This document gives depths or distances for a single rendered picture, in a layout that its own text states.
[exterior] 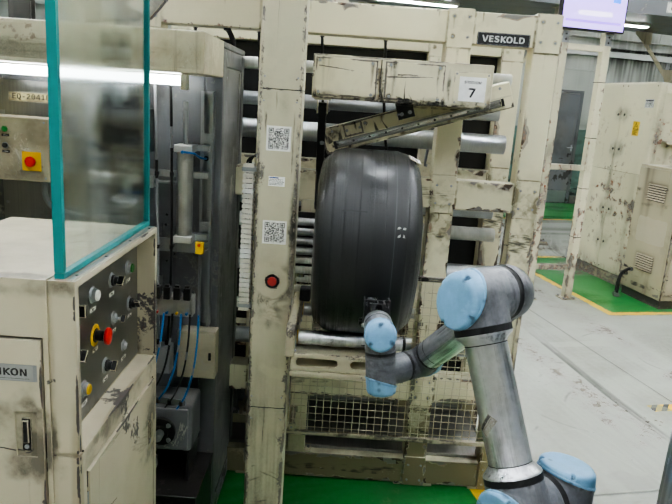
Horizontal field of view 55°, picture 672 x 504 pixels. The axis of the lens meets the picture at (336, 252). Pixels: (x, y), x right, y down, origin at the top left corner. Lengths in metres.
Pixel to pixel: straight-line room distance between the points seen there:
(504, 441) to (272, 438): 1.12
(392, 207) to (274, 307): 0.53
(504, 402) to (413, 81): 1.26
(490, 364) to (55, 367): 0.85
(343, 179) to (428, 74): 0.56
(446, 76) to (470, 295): 1.14
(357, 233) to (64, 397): 0.87
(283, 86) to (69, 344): 1.01
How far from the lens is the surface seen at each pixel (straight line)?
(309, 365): 2.06
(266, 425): 2.25
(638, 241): 6.65
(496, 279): 1.31
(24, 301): 1.37
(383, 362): 1.57
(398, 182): 1.88
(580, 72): 13.06
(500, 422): 1.31
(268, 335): 2.12
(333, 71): 2.23
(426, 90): 2.24
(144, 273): 1.84
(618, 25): 6.10
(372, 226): 1.81
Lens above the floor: 1.64
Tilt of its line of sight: 13 degrees down
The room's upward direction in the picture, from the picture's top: 4 degrees clockwise
